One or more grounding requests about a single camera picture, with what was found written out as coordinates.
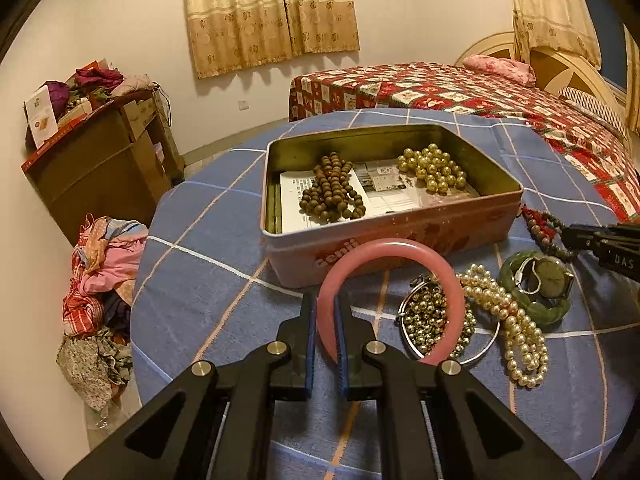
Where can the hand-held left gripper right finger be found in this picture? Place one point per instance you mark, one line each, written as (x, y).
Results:
(342, 345)

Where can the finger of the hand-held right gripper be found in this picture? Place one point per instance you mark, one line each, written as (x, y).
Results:
(580, 237)
(622, 260)

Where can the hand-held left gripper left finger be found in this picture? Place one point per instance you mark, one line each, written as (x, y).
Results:
(311, 340)

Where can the silver wristwatch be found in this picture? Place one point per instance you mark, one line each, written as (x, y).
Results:
(550, 272)

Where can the pink bangle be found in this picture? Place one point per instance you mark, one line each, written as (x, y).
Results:
(390, 247)

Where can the pink metal tin box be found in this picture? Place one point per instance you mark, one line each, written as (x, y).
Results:
(400, 230)

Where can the silver bangle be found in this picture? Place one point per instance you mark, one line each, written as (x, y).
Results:
(487, 346)

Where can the striped pillow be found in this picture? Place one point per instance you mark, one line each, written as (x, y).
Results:
(590, 105)

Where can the blue checked blanket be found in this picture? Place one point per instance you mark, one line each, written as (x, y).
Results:
(210, 240)

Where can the printed paper sheet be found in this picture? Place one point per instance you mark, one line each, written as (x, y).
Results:
(385, 197)

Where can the pink floral pillow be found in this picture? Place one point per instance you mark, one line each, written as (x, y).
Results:
(500, 67)

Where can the dark window pane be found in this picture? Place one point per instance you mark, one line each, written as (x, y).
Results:
(607, 35)

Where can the pile of colourful clothes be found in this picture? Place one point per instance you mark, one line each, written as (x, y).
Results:
(100, 290)

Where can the beige patterned curtain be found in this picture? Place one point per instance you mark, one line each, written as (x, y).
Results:
(325, 10)
(235, 20)
(550, 5)

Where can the cardboard boxes with clutter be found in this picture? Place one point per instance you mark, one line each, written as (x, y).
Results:
(100, 175)

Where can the pink quilted cloth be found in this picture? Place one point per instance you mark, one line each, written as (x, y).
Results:
(132, 85)

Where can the red flat box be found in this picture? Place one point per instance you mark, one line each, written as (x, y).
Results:
(60, 137)

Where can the magenta cloth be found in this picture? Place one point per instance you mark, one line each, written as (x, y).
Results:
(100, 77)

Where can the white printed box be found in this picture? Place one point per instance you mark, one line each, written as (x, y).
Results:
(41, 115)

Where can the purple cloth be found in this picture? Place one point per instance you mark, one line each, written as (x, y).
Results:
(56, 95)

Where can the cream wooden bed frame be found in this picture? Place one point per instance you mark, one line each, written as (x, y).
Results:
(555, 67)

